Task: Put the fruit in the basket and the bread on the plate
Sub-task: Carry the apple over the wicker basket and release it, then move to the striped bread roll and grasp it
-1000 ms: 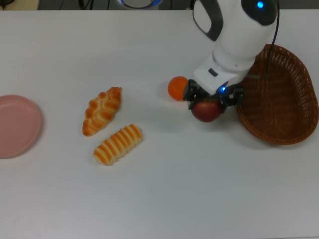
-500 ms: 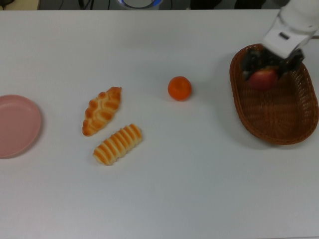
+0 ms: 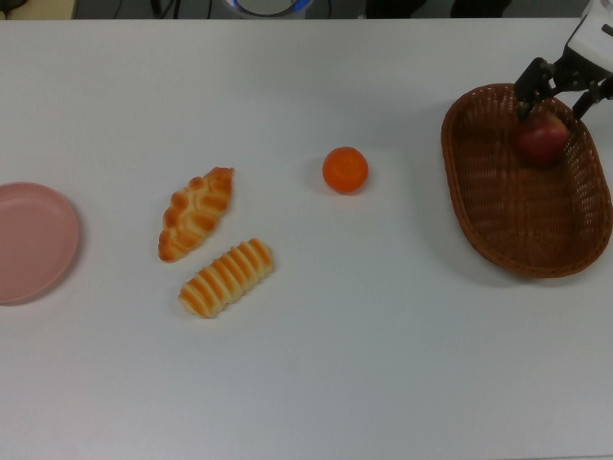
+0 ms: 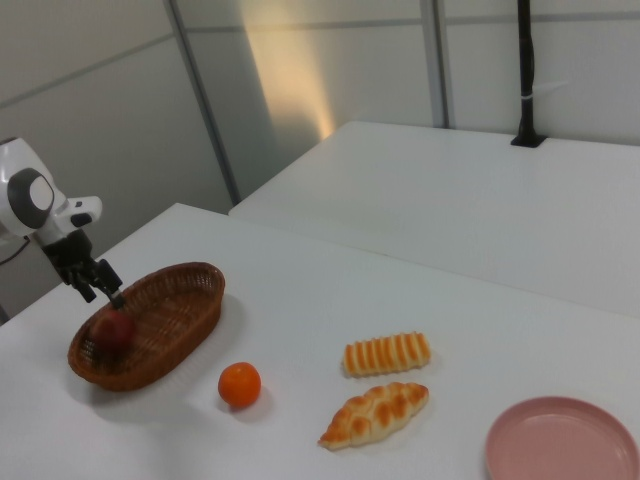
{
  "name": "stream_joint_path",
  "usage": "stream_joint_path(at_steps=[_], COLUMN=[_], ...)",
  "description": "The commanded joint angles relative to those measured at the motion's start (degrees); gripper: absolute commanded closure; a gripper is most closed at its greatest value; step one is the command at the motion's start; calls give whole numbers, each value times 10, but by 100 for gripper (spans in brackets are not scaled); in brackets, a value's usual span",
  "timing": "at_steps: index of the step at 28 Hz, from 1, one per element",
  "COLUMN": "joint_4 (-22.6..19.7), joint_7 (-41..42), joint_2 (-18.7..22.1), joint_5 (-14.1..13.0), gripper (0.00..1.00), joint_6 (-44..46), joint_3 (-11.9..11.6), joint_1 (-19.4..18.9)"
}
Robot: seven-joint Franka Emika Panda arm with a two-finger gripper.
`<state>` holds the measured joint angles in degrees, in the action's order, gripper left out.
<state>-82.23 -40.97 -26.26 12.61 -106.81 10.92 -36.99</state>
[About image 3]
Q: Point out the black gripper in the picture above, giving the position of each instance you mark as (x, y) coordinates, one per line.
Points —
(579, 72)

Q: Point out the white robot base blue light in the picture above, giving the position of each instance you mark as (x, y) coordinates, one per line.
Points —
(265, 6)

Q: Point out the red toy apple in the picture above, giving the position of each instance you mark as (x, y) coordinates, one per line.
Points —
(541, 139)

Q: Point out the pink plate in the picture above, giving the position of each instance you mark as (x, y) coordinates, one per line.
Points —
(33, 239)

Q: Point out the ridged toy bread roll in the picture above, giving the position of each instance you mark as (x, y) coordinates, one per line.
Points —
(225, 278)

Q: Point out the brown woven basket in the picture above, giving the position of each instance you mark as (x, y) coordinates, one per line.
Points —
(517, 215)

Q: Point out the braided toy bread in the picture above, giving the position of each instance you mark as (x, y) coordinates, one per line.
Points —
(196, 215)

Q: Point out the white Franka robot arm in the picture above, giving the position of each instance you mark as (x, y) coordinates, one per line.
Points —
(594, 33)

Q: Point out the toy orange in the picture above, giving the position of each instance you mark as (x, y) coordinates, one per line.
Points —
(345, 170)

